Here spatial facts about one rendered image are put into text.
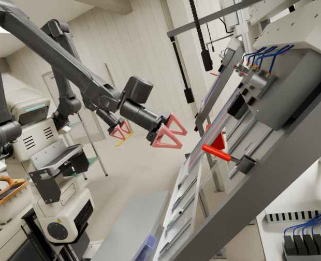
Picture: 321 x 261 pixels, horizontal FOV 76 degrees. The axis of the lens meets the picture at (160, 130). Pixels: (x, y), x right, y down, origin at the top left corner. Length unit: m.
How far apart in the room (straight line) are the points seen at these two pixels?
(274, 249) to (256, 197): 0.42
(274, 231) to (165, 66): 4.17
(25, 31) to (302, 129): 0.68
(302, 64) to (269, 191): 0.22
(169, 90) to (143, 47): 1.08
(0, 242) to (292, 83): 1.24
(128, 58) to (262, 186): 4.74
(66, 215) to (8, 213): 0.34
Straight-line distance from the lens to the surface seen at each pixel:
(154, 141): 0.55
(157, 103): 4.91
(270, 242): 0.86
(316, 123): 0.40
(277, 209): 0.90
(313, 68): 0.42
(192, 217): 0.64
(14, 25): 0.73
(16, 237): 1.31
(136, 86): 0.58
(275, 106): 0.41
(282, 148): 0.40
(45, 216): 1.15
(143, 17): 4.87
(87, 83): 0.62
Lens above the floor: 1.26
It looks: 15 degrees down
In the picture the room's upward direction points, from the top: 19 degrees counter-clockwise
